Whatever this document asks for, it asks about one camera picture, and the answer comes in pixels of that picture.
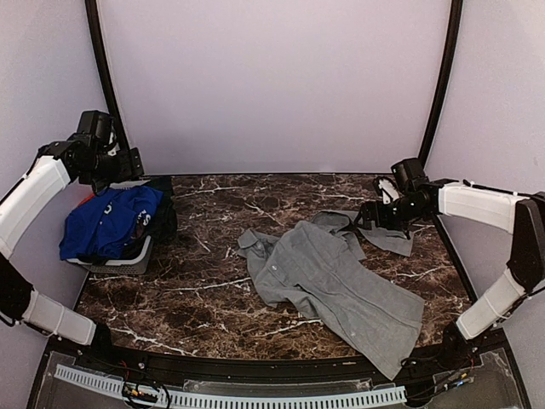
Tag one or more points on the blue printed t-shirt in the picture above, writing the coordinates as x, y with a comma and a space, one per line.
106, 221

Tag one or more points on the grey button shirt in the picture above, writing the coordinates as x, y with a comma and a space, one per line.
317, 266

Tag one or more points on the white slotted cable duct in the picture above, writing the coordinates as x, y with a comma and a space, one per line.
209, 395

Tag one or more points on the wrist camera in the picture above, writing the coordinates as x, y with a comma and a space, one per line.
111, 147
386, 189

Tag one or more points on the black frame post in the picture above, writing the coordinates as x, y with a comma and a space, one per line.
446, 64
101, 61

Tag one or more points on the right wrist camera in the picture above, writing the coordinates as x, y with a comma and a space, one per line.
386, 189

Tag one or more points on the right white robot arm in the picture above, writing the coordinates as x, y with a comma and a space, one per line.
409, 195

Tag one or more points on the black curved front rail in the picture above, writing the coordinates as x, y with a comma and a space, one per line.
493, 355

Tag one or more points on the grey laundry basket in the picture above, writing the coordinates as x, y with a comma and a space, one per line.
123, 260

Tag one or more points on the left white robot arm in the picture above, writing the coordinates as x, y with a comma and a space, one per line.
96, 155

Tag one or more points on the right black frame post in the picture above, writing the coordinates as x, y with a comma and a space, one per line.
446, 64

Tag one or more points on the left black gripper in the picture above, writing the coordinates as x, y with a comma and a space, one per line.
127, 170

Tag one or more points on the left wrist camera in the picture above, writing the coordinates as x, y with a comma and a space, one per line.
111, 147

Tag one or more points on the left black frame post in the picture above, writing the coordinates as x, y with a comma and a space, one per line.
101, 61

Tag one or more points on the black garment in basket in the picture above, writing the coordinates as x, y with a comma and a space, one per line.
163, 226

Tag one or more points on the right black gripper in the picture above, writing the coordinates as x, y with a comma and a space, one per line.
367, 209

